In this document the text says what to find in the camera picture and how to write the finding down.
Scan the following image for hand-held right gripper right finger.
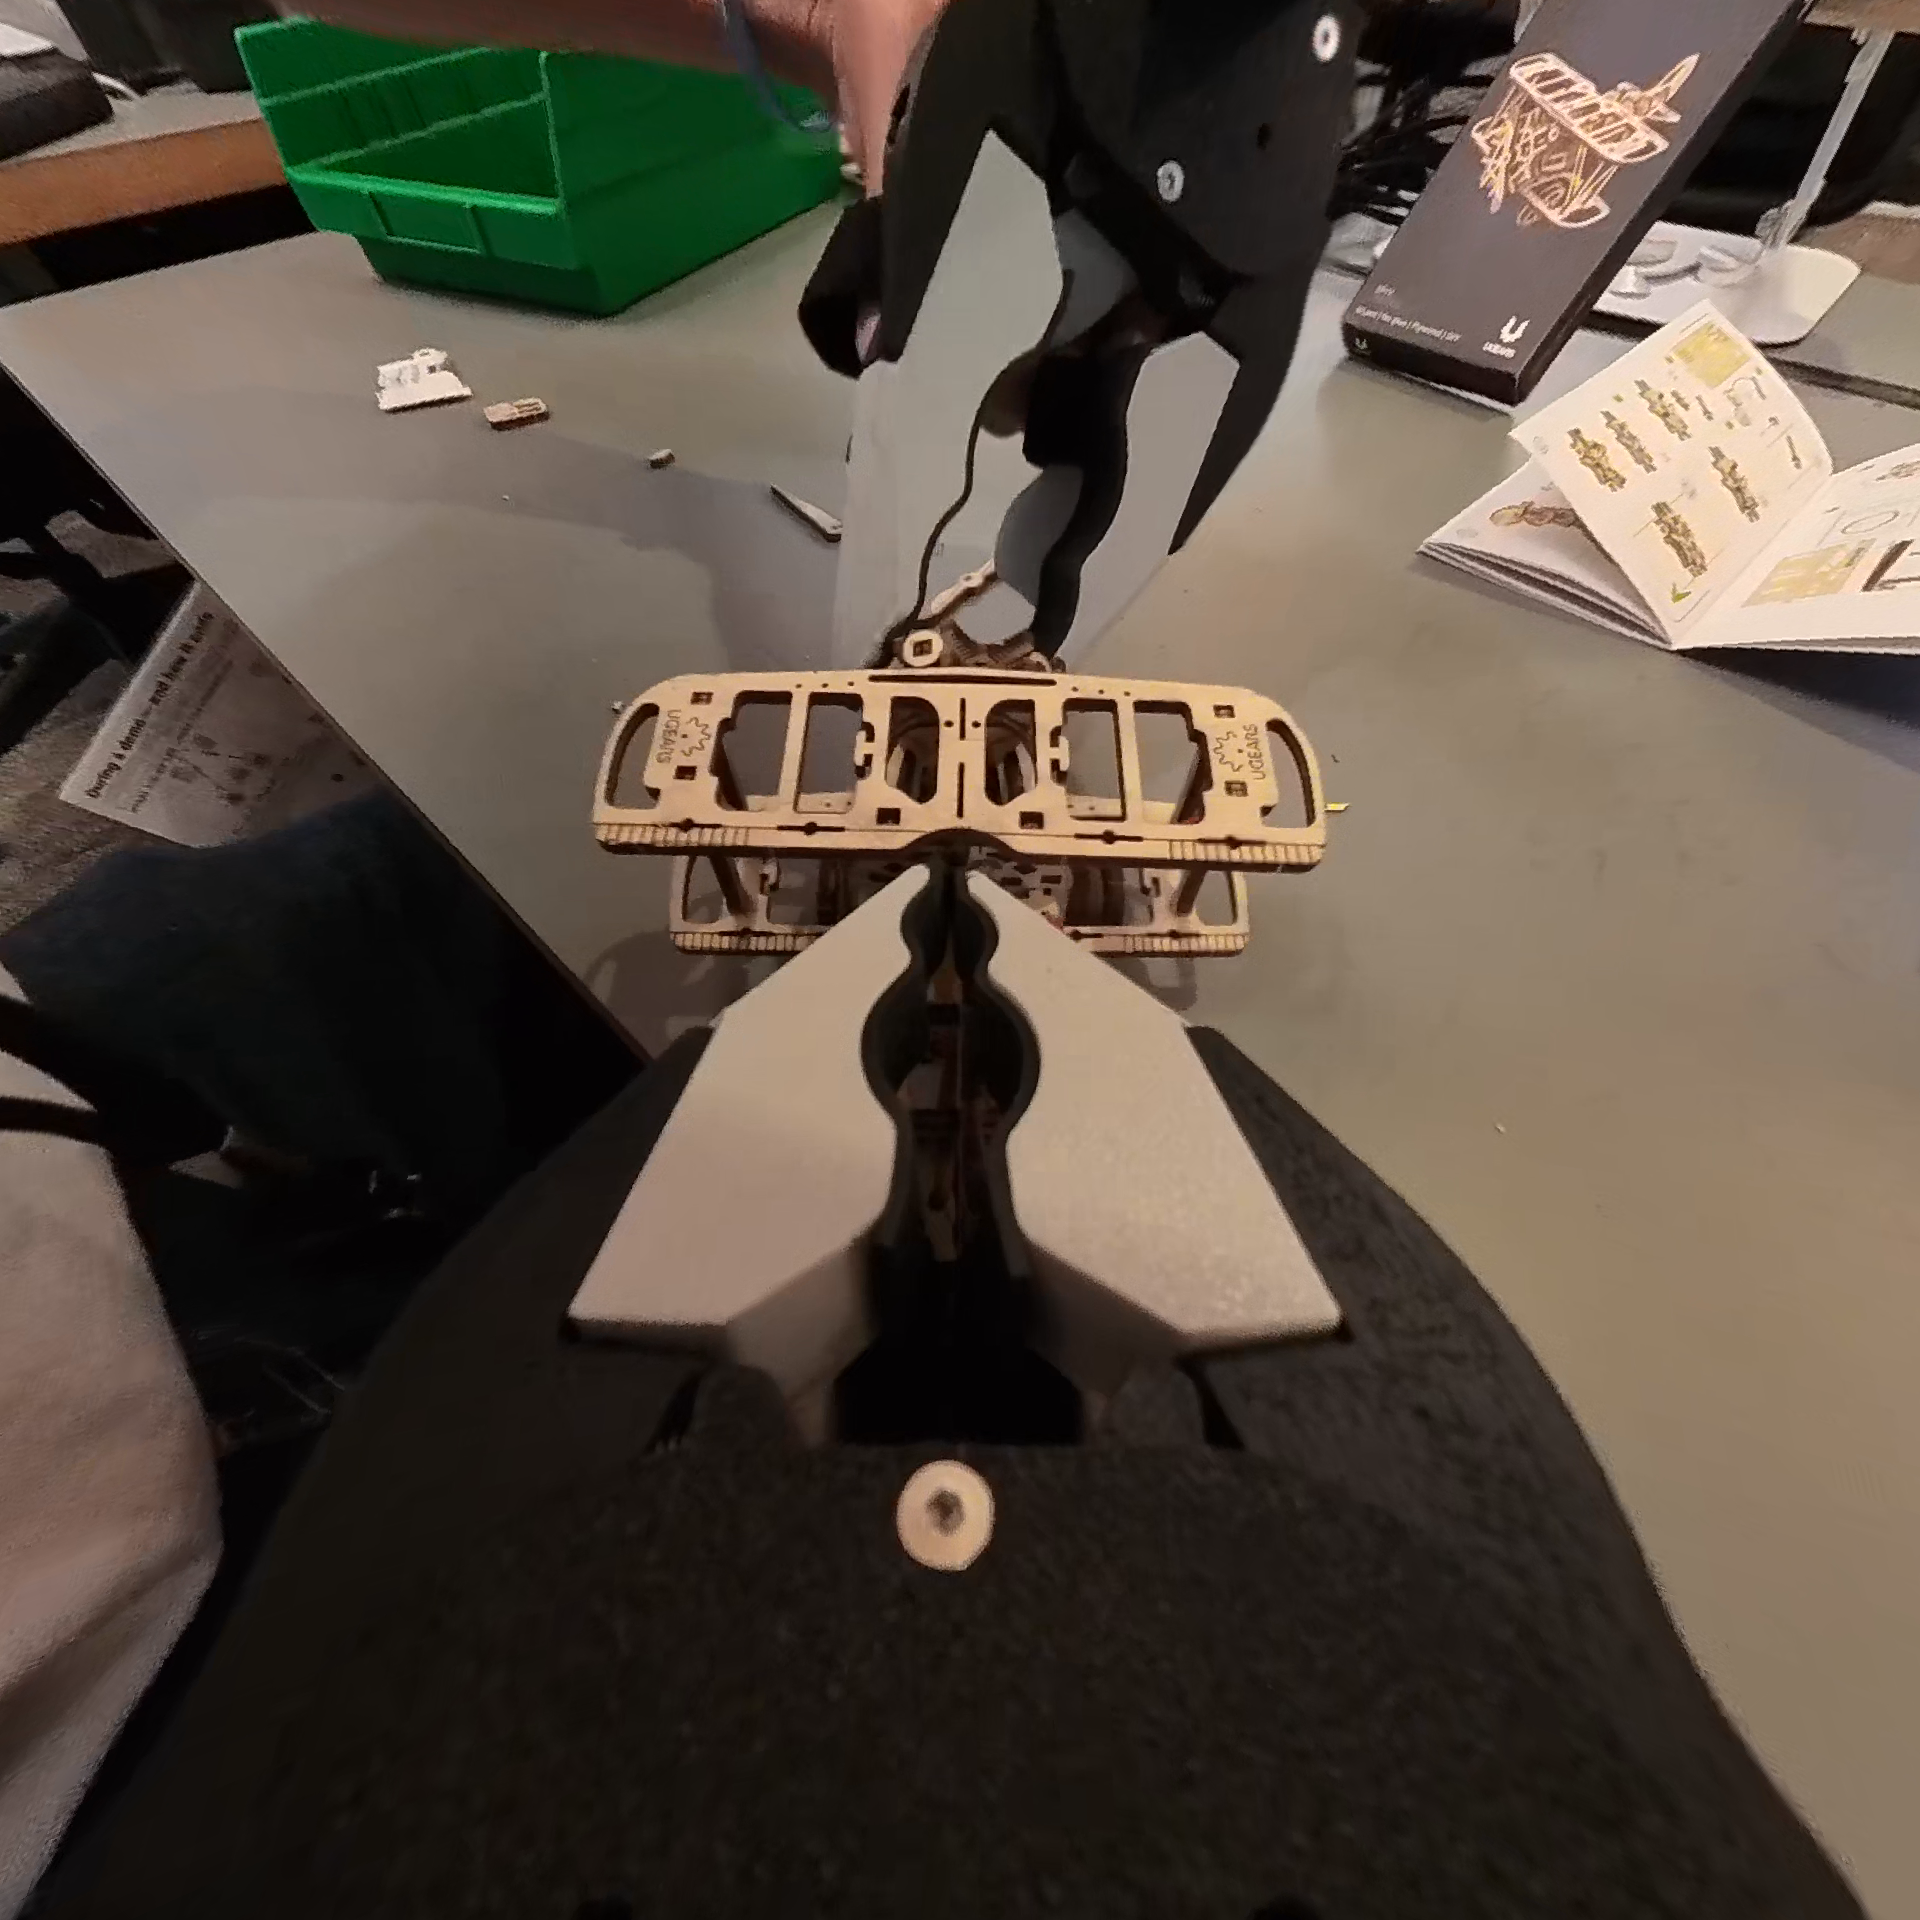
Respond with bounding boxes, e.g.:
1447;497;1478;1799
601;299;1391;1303
960;874;1346;1372

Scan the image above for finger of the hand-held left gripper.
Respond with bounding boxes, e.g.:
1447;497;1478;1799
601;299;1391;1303
990;314;1246;668
829;138;1112;668

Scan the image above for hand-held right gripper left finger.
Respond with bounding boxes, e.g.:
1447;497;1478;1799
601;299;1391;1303
568;869;924;1435

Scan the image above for wooden model biplane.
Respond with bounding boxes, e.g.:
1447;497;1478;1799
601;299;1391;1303
591;561;1328;1264

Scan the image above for grey desk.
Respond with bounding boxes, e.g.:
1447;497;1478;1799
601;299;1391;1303
0;140;1920;1920

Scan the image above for wooden side desk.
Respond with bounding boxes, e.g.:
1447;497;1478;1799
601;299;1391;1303
0;111;297;251

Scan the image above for person's left hand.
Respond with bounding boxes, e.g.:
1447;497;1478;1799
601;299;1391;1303
811;0;958;189

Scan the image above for blue wristband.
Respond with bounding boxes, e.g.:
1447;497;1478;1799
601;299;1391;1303
718;0;839;147

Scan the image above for black model kit box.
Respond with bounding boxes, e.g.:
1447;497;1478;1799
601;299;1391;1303
1343;0;1809;407

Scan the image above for green plastic bin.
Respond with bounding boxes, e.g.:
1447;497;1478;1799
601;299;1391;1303
236;17;849;318

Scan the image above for person's dark trousers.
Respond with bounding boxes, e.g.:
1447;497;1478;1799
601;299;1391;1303
0;794;651;1368

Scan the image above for white instruction booklet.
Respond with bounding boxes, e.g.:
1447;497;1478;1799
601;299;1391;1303
1416;299;1920;652

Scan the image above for person's white shirt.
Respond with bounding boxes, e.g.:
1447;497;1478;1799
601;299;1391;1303
0;1051;228;1909

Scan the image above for printed paper sheet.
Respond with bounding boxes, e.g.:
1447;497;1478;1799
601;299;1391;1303
57;584;377;851

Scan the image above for black cables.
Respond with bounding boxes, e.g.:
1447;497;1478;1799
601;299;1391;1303
1332;52;1507;236

